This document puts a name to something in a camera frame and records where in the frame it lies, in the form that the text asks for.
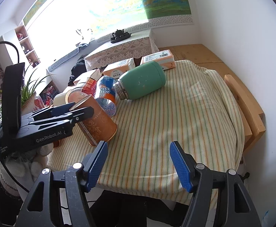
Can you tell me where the orange patterned paper cup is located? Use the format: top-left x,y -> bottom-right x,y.
70,95 -> 118,147
53,140 -> 61,148

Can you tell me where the white paper cup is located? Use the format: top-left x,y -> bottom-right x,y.
53,93 -> 67,107

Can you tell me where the white gloved left hand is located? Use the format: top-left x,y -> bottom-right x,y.
0,143 -> 53,200

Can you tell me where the orange tissue pack left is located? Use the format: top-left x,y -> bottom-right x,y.
74,69 -> 101,85

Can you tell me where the black clothing pile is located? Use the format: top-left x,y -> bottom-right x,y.
68,58 -> 87,86

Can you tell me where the striped yellow tablecloth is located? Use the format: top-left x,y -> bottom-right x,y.
47,59 -> 246,206

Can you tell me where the orange tissue pack middle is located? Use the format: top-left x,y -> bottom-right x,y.
103,58 -> 135,79

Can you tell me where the blue cloth on windowsill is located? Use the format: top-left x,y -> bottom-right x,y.
78,43 -> 88,51

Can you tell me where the green steel thermos bottle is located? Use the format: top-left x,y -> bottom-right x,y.
113,61 -> 166,100

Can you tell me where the black teapot on tray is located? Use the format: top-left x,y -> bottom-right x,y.
110,29 -> 131,44

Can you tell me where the white lace covered side table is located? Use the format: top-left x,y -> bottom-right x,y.
85,29 -> 159,71

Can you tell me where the green landscape painting blind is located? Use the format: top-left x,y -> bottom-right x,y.
22,0 -> 194,28

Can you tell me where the black cable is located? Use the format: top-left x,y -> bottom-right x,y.
0,40 -> 31,194

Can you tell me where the white wall shelf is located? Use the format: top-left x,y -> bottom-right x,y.
3,25 -> 41,68

